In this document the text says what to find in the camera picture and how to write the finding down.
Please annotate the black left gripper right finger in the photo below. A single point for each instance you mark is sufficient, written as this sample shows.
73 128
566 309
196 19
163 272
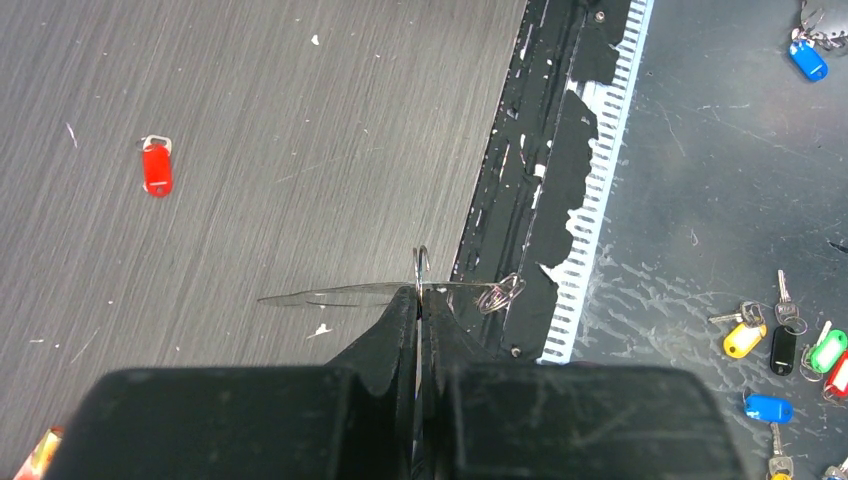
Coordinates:
487 419

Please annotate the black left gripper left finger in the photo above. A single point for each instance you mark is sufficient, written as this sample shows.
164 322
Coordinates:
350 418

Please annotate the silver perforated keyring plate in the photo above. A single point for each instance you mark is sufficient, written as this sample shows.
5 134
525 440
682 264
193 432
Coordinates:
371 295

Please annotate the yellow key tag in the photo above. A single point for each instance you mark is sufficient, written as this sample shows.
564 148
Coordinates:
750 329

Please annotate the black key tag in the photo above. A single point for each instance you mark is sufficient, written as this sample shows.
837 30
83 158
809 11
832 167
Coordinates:
790 326

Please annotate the orange floral cloth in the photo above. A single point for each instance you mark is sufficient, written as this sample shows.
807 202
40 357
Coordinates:
36 464

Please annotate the red key tag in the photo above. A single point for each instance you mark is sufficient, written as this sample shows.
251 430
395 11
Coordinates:
156 165

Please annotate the green key tag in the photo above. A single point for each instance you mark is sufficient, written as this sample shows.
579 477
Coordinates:
820 358

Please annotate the blue key tag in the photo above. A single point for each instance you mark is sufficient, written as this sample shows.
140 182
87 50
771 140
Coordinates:
809 62

